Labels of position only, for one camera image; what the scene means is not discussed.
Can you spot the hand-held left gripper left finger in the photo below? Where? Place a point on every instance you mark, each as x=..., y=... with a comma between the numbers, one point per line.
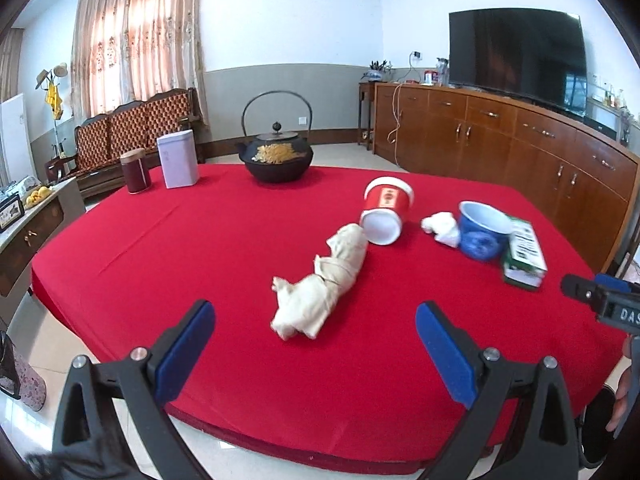
x=185, y=350

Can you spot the black picture frame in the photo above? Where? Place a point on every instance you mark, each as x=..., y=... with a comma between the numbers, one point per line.
x=10, y=214

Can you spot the small wooden side table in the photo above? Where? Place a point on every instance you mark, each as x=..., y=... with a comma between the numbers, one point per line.
x=365, y=110

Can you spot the person's right hand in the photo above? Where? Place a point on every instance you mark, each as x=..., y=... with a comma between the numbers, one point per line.
x=625, y=390

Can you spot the coat rack with hats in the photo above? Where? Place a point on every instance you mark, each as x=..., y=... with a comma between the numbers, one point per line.
x=52, y=95

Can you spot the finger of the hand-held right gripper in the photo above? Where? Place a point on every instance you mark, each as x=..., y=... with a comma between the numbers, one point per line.
x=617, y=284
x=580, y=288

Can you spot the white tissue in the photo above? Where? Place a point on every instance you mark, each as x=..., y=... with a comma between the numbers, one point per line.
x=442, y=227

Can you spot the plate of yellow fruit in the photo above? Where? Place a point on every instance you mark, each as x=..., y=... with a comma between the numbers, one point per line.
x=37, y=196

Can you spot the black iron teapot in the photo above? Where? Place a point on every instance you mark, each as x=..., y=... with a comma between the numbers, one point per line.
x=277, y=165

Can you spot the small potted plant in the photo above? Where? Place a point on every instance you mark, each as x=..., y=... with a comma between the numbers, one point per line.
x=376, y=72

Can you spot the low cabinet with grey top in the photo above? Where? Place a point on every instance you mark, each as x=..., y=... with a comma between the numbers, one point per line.
x=30, y=245

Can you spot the blue bowl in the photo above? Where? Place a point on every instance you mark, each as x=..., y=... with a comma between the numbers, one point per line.
x=477, y=245

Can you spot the beige patterned curtain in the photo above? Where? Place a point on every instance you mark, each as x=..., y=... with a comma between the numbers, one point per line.
x=135, y=35

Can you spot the black plastic bucket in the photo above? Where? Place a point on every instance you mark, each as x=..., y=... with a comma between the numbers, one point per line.
x=597, y=435

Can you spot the dark vase with dried stems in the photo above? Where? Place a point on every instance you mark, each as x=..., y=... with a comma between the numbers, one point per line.
x=626, y=127

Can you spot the floral fabric bag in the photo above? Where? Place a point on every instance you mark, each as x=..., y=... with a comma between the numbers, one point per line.
x=25, y=380

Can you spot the red and white can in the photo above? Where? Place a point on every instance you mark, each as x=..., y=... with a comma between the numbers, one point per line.
x=431, y=76

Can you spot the brown round canister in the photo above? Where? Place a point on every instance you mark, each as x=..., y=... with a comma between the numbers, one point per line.
x=135, y=175

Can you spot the black flat television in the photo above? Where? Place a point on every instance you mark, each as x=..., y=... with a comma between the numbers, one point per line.
x=515, y=50

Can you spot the red paper cup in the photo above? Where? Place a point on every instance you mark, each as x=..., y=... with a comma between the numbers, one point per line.
x=385, y=200

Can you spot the white tall cabinet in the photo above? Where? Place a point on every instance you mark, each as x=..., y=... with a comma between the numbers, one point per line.
x=15, y=140

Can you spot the wooden sofa with patterned cushions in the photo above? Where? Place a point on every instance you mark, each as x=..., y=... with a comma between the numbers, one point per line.
x=130, y=125

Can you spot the white rectangular tin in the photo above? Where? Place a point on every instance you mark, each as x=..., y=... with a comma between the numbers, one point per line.
x=177, y=160

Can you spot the green and white carton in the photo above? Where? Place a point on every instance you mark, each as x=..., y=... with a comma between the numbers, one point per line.
x=525, y=255

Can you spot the long wooden sideboard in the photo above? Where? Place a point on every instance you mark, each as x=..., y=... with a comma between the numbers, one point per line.
x=500, y=145

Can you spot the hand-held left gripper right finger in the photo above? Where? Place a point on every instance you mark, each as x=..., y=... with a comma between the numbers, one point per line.
x=445, y=352

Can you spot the red tablecloth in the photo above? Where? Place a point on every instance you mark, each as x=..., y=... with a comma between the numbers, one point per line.
x=225, y=240

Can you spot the beige cloth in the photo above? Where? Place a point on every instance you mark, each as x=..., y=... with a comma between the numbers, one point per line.
x=320, y=290

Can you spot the plain beige curtain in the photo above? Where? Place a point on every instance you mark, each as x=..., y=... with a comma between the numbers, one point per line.
x=9, y=65

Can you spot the black set-top box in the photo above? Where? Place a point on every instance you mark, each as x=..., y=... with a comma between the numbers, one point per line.
x=600, y=127

